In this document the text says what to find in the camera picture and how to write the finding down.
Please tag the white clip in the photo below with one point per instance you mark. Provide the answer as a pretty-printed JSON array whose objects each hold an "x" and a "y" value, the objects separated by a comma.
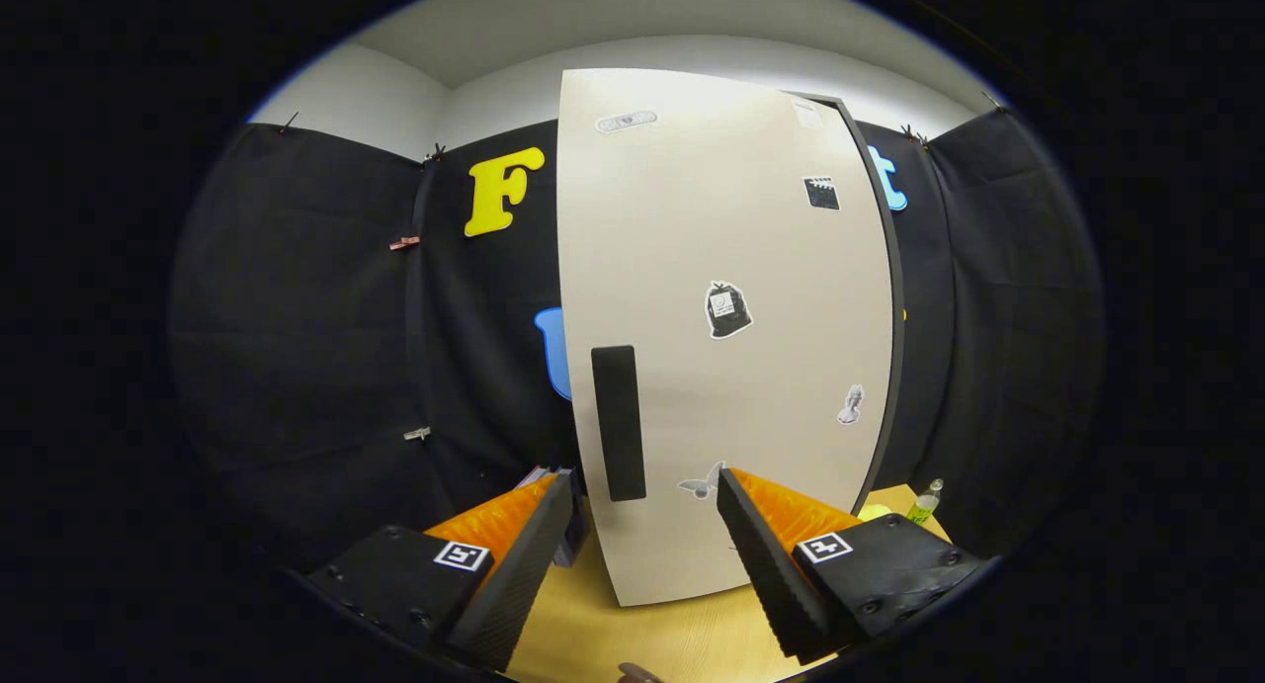
[{"x": 417, "y": 433}]

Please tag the blue cover book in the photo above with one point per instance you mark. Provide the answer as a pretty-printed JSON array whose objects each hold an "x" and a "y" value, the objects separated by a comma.
[{"x": 578, "y": 535}]

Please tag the green label bottle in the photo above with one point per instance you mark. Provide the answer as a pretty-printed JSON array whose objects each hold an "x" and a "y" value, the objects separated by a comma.
[{"x": 924, "y": 507}]

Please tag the dark grey shoe cabinet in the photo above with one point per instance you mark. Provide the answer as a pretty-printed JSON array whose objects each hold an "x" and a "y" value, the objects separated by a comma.
[{"x": 897, "y": 317}]

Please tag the pink clip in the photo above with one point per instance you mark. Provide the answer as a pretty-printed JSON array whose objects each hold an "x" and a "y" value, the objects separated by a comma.
[{"x": 403, "y": 242}]

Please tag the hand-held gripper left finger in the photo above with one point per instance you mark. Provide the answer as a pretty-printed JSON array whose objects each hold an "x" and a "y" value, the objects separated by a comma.
[{"x": 519, "y": 584}]

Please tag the black spring clip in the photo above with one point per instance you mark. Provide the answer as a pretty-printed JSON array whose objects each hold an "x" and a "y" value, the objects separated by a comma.
[
  {"x": 289, "y": 122},
  {"x": 909, "y": 132},
  {"x": 433, "y": 152},
  {"x": 991, "y": 100}
]

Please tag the yellow plush toy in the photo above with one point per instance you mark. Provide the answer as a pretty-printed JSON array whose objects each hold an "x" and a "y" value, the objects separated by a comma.
[{"x": 875, "y": 512}]

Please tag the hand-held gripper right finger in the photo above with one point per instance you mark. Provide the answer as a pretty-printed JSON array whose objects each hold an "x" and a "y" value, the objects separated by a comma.
[{"x": 766, "y": 574}]

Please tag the white spine book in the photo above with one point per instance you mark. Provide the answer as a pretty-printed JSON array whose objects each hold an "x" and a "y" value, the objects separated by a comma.
[{"x": 534, "y": 477}]

